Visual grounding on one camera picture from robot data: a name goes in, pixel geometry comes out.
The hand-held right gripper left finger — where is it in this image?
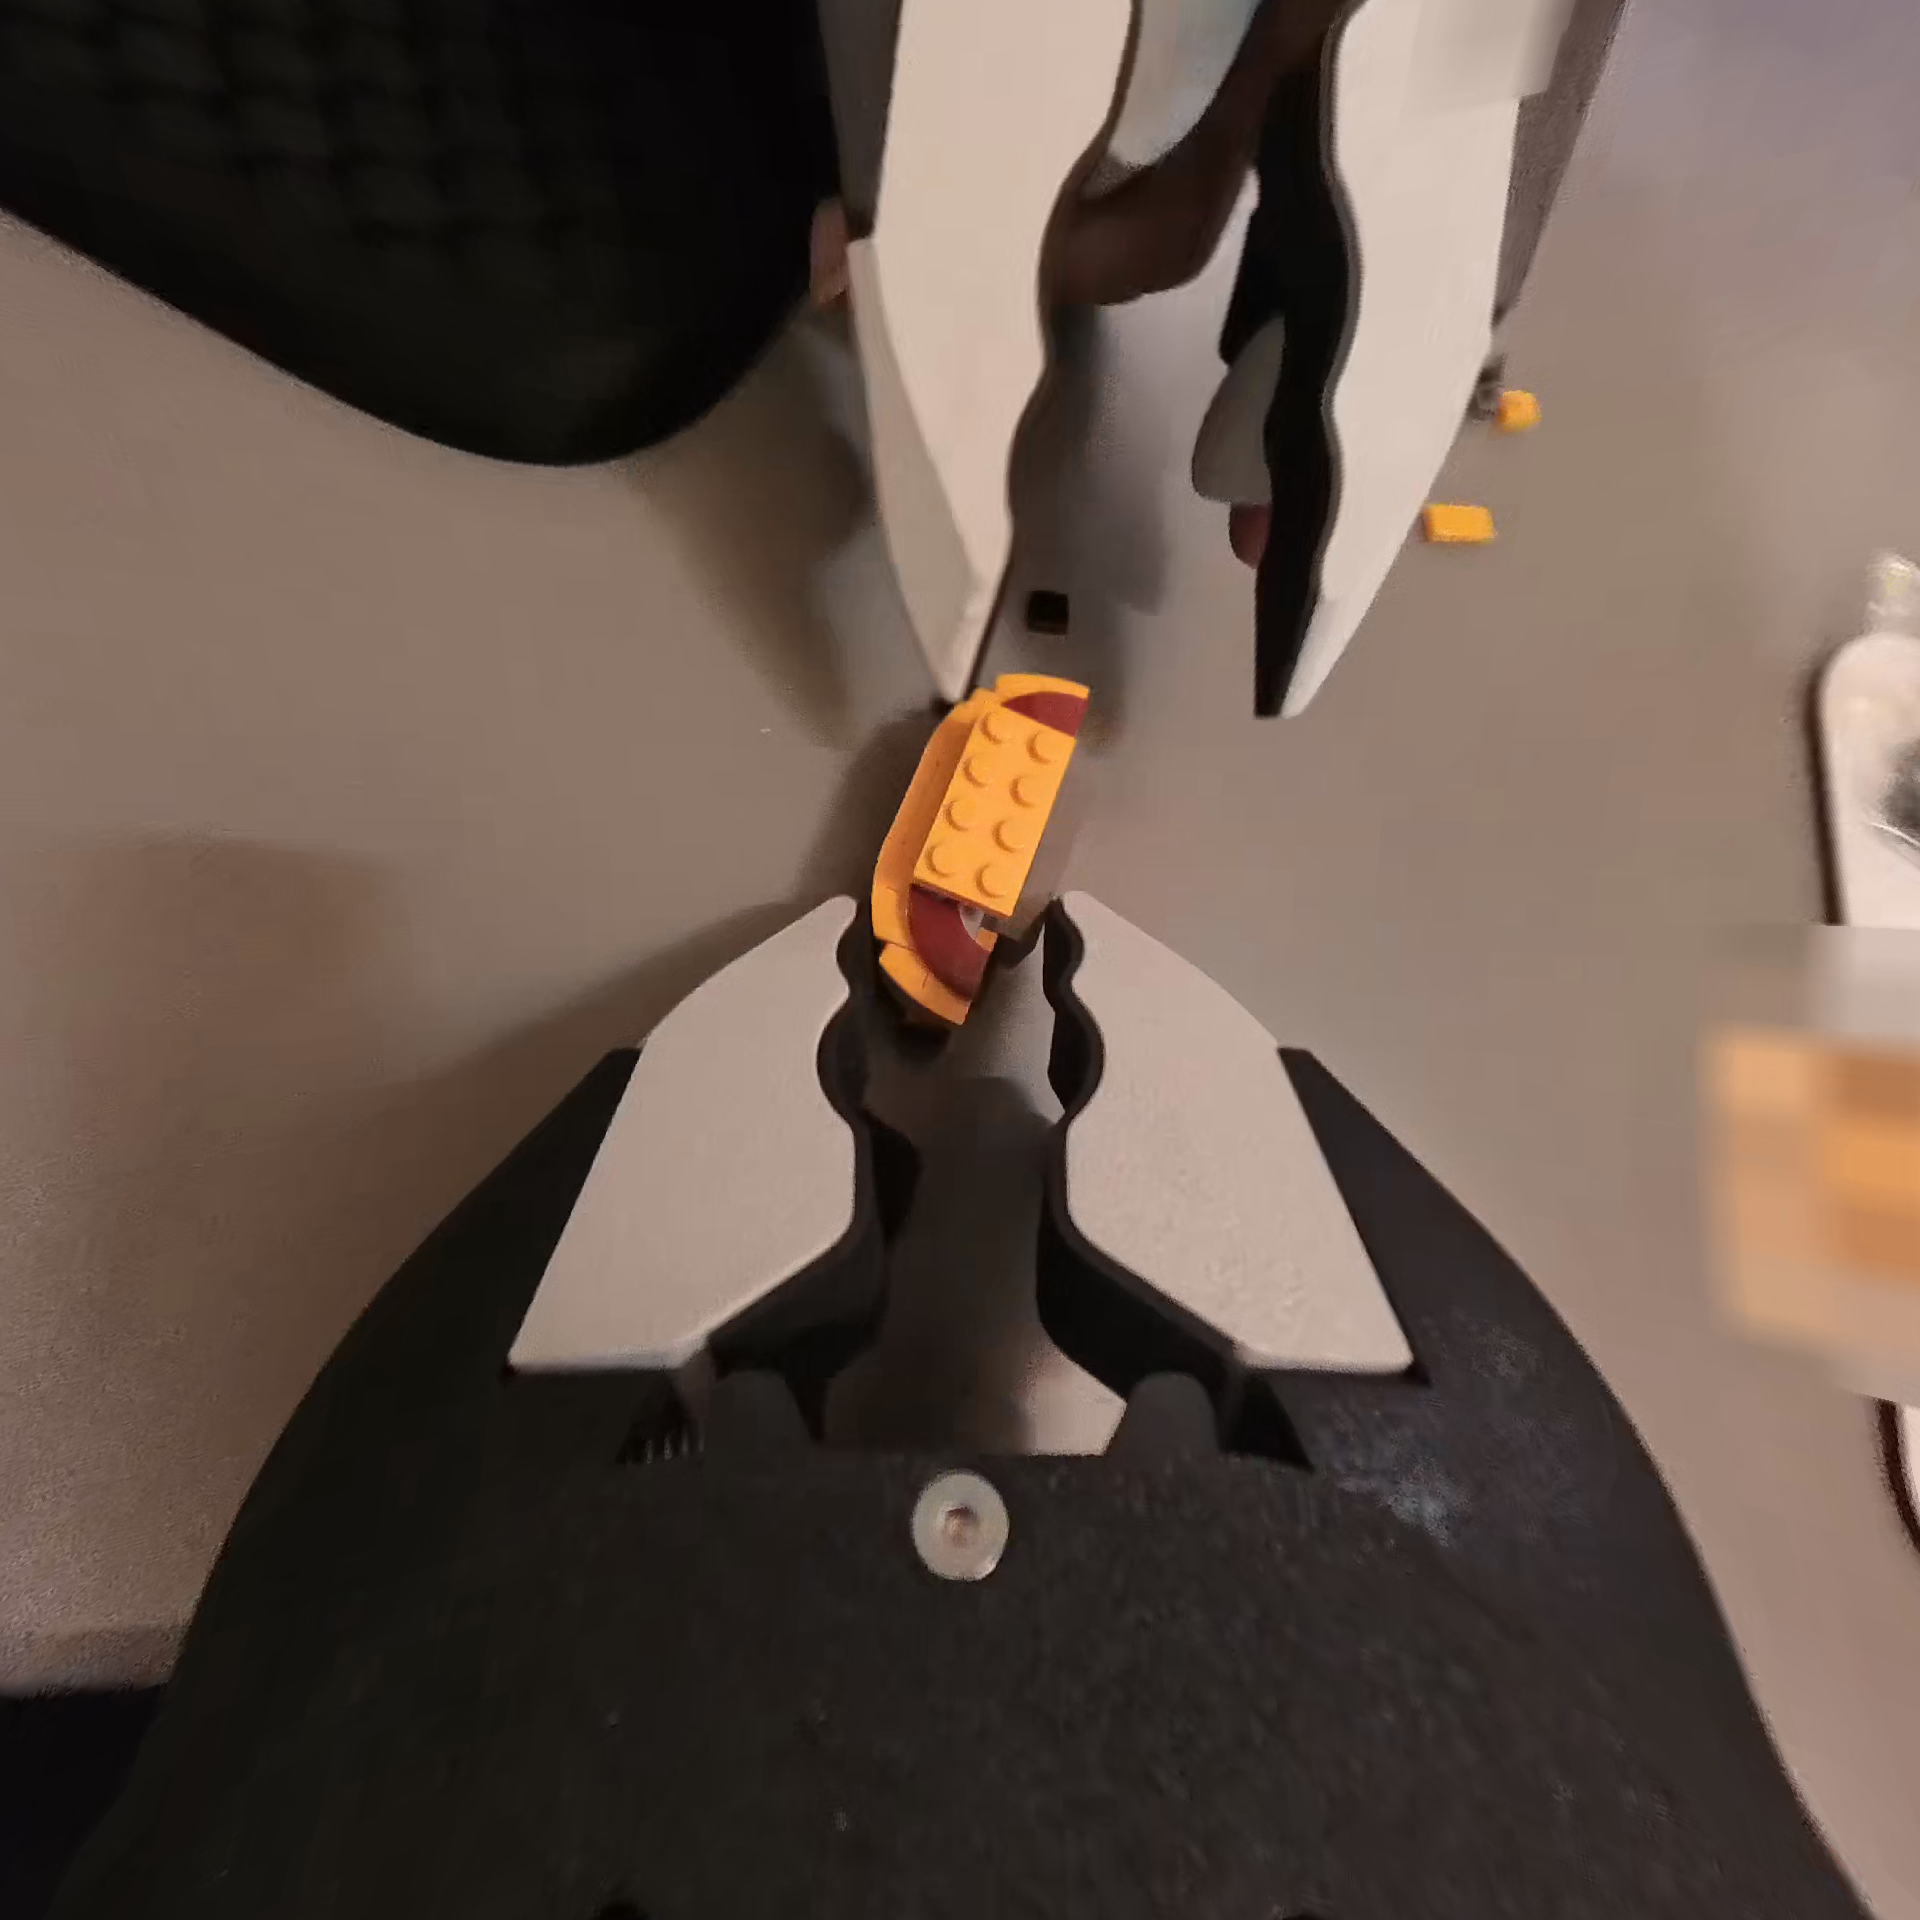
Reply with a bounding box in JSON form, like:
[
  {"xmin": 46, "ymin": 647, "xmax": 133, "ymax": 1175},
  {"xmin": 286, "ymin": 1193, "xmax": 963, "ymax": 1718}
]
[{"xmin": 506, "ymin": 893, "xmax": 919, "ymax": 1442}]

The orange lego car assembly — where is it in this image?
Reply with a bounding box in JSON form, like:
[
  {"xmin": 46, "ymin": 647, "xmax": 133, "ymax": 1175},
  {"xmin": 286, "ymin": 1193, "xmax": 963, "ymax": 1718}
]
[{"xmin": 867, "ymin": 673, "xmax": 1092, "ymax": 1030}]

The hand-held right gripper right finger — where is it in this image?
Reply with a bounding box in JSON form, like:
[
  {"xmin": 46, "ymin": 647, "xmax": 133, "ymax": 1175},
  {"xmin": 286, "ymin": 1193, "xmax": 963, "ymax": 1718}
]
[{"xmin": 1031, "ymin": 892, "xmax": 1417, "ymax": 1388}]

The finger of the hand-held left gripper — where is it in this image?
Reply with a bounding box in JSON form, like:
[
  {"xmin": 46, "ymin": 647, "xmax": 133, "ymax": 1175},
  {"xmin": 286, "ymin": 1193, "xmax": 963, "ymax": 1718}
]
[
  {"xmin": 845, "ymin": 0, "xmax": 1144, "ymax": 717},
  {"xmin": 1220, "ymin": 0, "xmax": 1632, "ymax": 725}
]

